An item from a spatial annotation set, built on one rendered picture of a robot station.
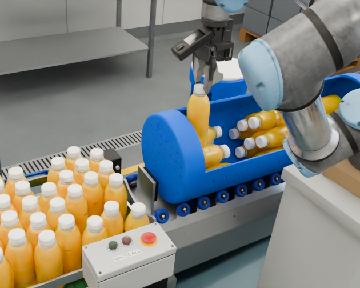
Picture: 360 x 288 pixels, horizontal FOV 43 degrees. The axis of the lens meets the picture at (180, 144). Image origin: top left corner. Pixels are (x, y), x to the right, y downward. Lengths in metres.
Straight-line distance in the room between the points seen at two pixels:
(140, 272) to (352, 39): 0.69
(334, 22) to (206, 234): 0.93
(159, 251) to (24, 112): 2.89
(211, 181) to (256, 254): 1.40
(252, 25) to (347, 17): 4.77
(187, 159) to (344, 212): 0.44
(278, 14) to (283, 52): 4.50
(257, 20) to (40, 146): 3.04
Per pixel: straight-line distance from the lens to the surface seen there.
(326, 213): 1.33
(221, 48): 1.29
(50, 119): 3.76
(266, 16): 5.38
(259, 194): 1.61
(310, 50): 0.76
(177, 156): 1.31
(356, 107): 1.15
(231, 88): 2.13
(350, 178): 1.33
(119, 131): 3.59
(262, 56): 0.76
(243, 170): 1.42
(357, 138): 1.15
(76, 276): 1.24
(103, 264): 1.08
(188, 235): 1.49
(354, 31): 0.78
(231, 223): 1.57
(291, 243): 1.47
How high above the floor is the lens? 1.90
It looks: 33 degrees down
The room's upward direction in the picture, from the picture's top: 7 degrees clockwise
